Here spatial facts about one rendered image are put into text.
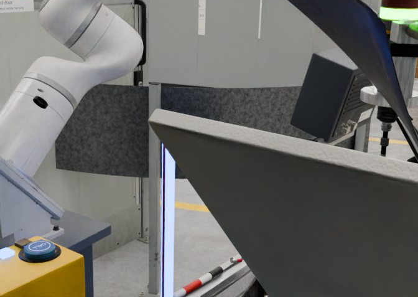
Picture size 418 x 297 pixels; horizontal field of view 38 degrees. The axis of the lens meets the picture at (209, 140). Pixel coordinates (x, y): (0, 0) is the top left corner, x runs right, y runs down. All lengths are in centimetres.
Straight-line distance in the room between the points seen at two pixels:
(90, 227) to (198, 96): 135
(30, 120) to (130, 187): 200
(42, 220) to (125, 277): 181
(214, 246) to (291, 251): 284
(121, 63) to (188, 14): 576
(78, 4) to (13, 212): 43
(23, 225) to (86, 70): 33
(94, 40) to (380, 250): 99
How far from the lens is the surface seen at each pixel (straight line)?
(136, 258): 315
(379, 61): 54
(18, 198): 114
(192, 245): 327
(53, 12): 129
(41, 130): 120
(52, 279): 81
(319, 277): 46
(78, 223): 128
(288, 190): 35
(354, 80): 143
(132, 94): 254
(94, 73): 126
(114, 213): 311
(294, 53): 678
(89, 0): 128
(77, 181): 288
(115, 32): 130
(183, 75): 714
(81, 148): 268
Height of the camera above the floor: 145
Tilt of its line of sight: 16 degrees down
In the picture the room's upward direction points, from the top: 2 degrees clockwise
